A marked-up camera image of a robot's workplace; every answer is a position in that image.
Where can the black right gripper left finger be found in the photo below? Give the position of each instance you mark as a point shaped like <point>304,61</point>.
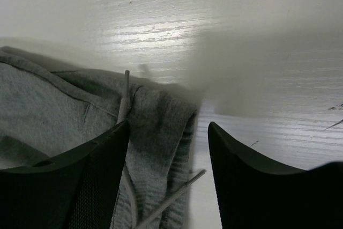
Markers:
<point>75,189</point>

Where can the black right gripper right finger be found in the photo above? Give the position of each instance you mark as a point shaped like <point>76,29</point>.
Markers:
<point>255,191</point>

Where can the grey shorts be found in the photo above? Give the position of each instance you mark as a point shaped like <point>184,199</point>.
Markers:
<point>45,112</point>

